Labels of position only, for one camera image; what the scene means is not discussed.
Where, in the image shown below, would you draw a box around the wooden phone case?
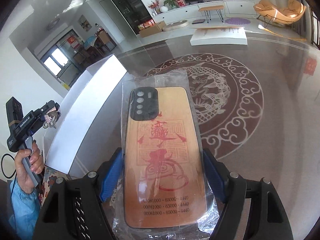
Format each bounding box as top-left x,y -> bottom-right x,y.
112,70 -> 219,239

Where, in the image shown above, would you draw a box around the blue sleeve forearm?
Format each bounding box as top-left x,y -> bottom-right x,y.
9,181 -> 41,239

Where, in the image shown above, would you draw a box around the left hand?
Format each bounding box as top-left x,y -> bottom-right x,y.
13,141 -> 45,195

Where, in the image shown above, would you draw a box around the floral cushion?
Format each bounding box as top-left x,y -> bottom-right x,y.
39,166 -> 70,206

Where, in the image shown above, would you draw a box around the white organizer box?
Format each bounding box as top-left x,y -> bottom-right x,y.
43,55 -> 126,174

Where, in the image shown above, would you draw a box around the dining table with chairs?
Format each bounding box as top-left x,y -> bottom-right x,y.
73,28 -> 117,68

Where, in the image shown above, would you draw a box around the black display cabinet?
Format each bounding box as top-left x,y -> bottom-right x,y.
111,0 -> 155,35

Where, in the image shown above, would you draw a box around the cardboard box on floor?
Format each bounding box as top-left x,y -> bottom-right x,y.
139,21 -> 166,38

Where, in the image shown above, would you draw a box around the red flower vase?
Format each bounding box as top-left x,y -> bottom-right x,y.
148,0 -> 161,15

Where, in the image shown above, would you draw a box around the white flat box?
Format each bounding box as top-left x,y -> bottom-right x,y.
190,27 -> 247,46

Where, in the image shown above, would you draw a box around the green potted plant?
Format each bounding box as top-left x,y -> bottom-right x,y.
163,0 -> 179,9

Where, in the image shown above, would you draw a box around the purple round mat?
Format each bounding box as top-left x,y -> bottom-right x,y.
225,17 -> 250,25

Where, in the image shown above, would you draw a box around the orange lounge chair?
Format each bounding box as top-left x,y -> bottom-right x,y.
253,0 -> 306,28

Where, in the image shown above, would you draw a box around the wooden bench hairpin legs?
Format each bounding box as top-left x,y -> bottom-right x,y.
199,5 -> 225,23

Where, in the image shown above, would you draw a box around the white tv cabinet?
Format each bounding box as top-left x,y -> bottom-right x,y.
152,0 -> 257,24

